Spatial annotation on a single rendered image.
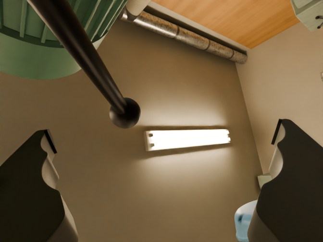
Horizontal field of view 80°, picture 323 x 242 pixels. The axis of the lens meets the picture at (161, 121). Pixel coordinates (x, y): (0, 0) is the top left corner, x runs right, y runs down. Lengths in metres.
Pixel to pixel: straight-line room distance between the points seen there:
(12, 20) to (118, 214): 1.52
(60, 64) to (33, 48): 0.04
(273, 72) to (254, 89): 0.34
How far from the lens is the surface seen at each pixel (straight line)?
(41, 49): 0.24
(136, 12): 2.04
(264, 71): 3.35
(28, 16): 0.21
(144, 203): 1.75
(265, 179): 3.03
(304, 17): 2.36
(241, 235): 0.43
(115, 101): 0.17
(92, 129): 1.60
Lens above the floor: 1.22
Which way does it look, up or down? 49 degrees up
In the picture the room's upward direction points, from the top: 113 degrees counter-clockwise
